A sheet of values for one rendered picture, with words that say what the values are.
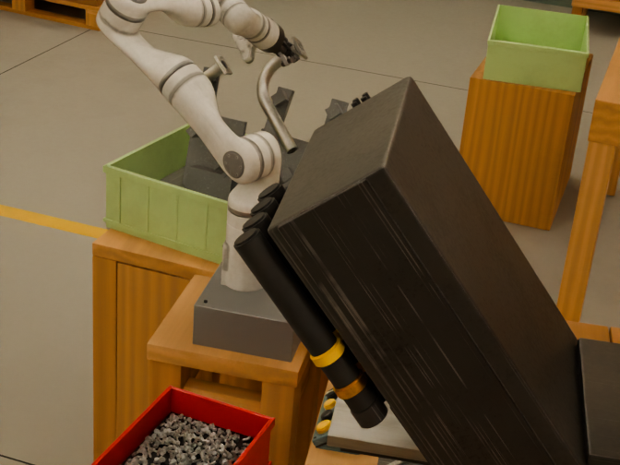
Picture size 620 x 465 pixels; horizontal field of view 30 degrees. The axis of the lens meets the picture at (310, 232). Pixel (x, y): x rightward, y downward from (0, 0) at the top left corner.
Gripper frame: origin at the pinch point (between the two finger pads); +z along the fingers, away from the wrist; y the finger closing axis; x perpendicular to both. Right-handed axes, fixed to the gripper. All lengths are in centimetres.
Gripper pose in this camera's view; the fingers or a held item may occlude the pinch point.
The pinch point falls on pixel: (291, 52)
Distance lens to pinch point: 294.4
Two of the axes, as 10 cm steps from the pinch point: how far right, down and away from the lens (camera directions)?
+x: -8.3, 4.7, 3.0
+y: -3.7, -8.7, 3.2
